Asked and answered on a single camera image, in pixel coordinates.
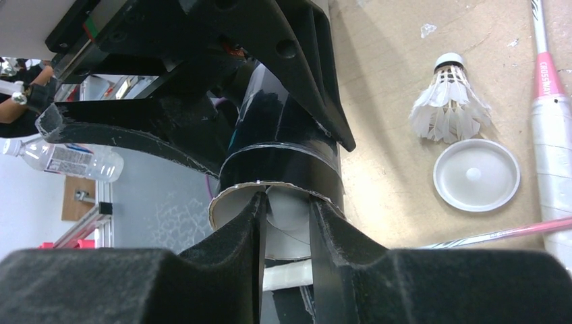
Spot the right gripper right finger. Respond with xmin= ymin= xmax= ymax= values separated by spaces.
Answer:
xmin=310 ymin=198 xmax=571 ymax=323

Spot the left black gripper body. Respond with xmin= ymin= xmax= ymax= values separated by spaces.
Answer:
xmin=45 ymin=0 xmax=287 ymax=95

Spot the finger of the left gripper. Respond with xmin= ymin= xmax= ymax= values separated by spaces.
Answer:
xmin=36 ymin=96 xmax=237 ymax=177
xmin=179 ymin=1 xmax=356 ymax=152

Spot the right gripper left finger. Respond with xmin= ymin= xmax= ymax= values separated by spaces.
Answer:
xmin=1 ymin=192 xmax=268 ymax=323

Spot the black shuttlecock tube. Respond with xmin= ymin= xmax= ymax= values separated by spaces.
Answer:
xmin=208 ymin=0 xmax=346 ymax=261

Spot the white shuttlecock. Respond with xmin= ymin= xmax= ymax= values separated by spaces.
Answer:
xmin=266 ymin=186 xmax=311 ymax=261
xmin=409 ymin=52 xmax=491 ymax=144

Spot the pink white badminton racket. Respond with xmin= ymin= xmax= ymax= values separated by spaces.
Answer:
xmin=262 ymin=217 xmax=571 ymax=292

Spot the pink badminton racket left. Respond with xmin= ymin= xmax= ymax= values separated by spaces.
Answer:
xmin=529 ymin=0 xmax=572 ymax=273

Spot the clear plastic water bottle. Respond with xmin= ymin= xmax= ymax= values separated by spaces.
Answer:
xmin=1 ymin=138 xmax=124 ymax=183

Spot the clear plastic tube lid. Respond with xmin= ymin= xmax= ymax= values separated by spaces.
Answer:
xmin=432 ymin=138 xmax=521 ymax=213

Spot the white shuttlecock beside lid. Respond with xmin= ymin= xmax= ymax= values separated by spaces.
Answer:
xmin=409 ymin=52 xmax=491 ymax=144

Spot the aluminium frame rail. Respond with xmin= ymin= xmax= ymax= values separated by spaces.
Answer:
xmin=39 ymin=177 xmax=113 ymax=248

